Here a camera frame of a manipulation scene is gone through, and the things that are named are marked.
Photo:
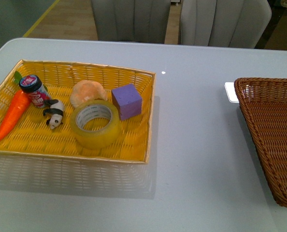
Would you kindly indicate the toy panda figure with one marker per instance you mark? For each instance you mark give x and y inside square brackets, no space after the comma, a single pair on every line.
[56,110]

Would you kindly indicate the purple foam cube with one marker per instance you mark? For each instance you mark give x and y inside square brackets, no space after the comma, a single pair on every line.
[127,100]

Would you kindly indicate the toy croissant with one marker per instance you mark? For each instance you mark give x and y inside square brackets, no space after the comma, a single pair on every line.
[87,90]

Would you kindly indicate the yellow woven basket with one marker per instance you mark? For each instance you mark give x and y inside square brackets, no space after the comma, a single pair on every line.
[32,137]

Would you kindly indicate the yellow clear tape roll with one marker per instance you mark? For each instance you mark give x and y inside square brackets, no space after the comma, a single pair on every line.
[88,111]

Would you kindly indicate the orange toy carrot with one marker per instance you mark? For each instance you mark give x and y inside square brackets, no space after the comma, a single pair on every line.
[19,104]

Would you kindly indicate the grey chair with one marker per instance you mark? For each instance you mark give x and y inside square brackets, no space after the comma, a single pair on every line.
[223,23]
[142,21]

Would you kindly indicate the brown wicker basket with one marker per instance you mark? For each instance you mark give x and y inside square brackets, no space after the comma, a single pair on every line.
[263,102]

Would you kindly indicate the small drink can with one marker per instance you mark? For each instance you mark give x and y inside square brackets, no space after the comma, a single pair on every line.
[34,88]

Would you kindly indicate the grey chair right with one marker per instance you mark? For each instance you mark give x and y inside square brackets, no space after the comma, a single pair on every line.
[223,23]

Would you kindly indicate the grey chair left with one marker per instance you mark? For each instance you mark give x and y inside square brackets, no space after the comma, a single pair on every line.
[142,21]

